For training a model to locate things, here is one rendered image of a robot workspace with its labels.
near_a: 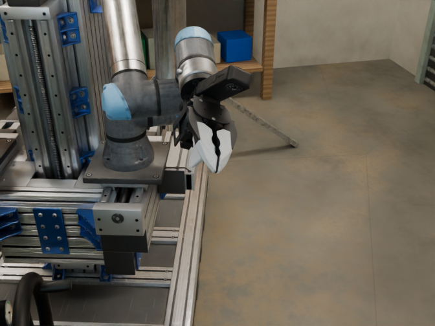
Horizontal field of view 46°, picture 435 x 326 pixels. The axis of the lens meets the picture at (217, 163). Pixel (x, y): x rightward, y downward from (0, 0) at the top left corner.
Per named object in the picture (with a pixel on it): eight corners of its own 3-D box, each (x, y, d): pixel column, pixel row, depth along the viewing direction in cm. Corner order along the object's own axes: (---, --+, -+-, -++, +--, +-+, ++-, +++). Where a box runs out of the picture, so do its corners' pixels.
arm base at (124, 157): (109, 145, 160) (105, 116, 155) (157, 146, 159) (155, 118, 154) (97, 171, 147) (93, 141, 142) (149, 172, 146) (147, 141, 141)
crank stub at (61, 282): (72, 292, 102) (71, 289, 99) (42, 296, 101) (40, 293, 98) (72, 279, 103) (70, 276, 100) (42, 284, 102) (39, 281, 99)
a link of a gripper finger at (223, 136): (219, 194, 83) (213, 152, 89) (237, 171, 79) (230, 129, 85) (202, 189, 82) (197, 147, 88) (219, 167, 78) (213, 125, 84)
